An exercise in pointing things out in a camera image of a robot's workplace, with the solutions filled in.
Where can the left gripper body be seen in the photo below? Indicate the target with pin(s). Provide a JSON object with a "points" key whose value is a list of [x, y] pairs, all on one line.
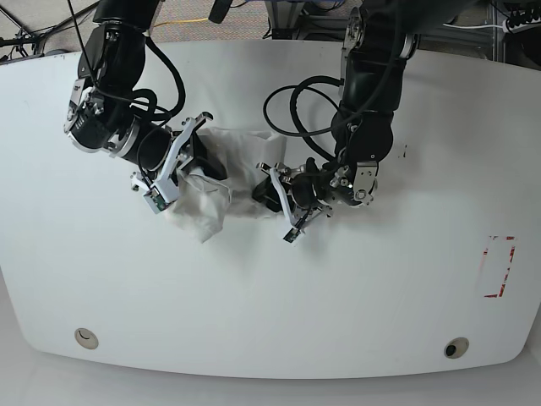
{"points": [[302, 190]]}

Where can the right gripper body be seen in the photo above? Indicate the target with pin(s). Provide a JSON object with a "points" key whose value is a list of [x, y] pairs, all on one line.
{"points": [[159, 153]]}

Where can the white printed T-shirt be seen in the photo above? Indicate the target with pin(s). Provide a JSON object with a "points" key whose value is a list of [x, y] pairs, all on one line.
{"points": [[206, 202]]}

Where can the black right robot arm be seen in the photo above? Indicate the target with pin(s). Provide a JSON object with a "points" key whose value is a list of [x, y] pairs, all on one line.
{"points": [[107, 112]]}

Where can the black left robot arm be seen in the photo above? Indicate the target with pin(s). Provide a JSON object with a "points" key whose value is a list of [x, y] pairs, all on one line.
{"points": [[381, 36]]}

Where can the black tripod stand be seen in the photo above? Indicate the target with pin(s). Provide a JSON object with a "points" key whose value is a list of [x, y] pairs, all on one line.
{"points": [[49, 23]]}

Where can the red tape rectangle marking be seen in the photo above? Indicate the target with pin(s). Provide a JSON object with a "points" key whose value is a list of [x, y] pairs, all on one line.
{"points": [[496, 265]]}

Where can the white power strip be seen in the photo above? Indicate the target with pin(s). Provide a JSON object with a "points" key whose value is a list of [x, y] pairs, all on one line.
{"points": [[521, 22]]}

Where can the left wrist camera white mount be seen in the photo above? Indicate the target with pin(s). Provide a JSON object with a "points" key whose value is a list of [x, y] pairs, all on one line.
{"points": [[293, 233]]}

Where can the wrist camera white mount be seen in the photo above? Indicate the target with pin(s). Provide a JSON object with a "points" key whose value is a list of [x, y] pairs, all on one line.
{"points": [[293, 233], [163, 190]]}

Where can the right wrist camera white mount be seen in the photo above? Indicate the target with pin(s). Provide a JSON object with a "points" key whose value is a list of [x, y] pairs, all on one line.
{"points": [[163, 190]]}

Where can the aluminium frame base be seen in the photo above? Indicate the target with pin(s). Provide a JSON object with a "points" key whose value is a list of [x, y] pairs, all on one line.
{"points": [[338, 21]]}

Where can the left table cable grommet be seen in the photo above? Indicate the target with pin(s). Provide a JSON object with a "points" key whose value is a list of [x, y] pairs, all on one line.
{"points": [[86, 338]]}

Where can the table cable grommet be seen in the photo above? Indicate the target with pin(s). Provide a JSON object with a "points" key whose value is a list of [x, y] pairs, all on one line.
{"points": [[86, 338], [456, 348]]}

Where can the right table cable grommet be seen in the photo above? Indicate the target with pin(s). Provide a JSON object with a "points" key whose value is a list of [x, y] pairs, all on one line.
{"points": [[456, 348]]}

